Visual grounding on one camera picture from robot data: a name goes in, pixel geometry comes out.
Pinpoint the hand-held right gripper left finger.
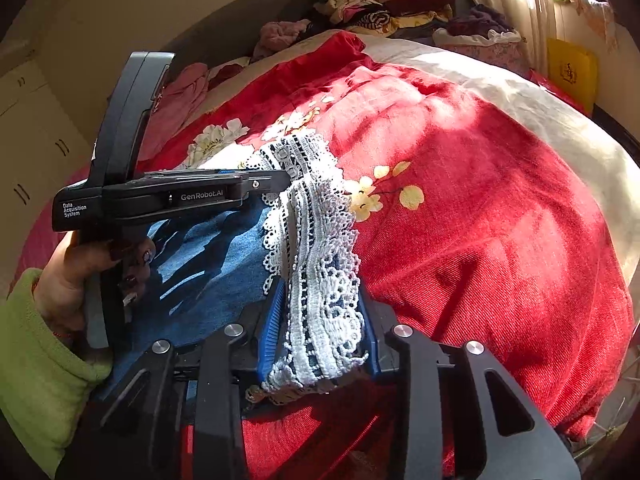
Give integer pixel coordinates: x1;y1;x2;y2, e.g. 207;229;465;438
97;280;288;480

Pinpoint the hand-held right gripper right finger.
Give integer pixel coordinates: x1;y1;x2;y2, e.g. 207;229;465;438
357;290;583;480

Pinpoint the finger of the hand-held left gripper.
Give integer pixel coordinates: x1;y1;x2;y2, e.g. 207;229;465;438
220;169;293;206

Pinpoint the blue denim pants lace trim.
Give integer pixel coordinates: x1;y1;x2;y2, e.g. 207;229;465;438
92;130;371;406

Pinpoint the person's left forearm green sleeve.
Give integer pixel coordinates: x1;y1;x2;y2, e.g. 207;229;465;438
0;267;113;478

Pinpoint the person's left hand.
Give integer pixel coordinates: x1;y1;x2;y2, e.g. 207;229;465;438
32;232;158;346

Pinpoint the cream wardrobe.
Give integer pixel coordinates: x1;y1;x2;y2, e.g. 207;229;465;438
0;45;93;281

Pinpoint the dark red garment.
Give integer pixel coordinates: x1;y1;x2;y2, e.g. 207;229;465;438
207;57;251;91

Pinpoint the pink quilt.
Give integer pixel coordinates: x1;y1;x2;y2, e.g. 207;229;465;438
150;62;211;133

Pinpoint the pink fluffy garment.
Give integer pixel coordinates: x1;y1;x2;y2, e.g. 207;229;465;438
252;19;313;58

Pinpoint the red floral blanket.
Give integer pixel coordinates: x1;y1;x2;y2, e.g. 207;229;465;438
15;30;636;480

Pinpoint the grey headboard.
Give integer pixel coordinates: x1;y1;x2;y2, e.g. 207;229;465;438
165;0;321;68

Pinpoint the pink patterned laundry basket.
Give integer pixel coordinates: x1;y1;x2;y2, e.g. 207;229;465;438
432;27;531;78

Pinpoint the purple garment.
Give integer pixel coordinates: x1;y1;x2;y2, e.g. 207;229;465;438
447;4;516;36

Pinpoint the yellow bag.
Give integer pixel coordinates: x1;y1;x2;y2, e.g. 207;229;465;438
545;37;598;111

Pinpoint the pink floral cloth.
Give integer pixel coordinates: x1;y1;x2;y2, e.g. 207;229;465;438
555;0;616;51

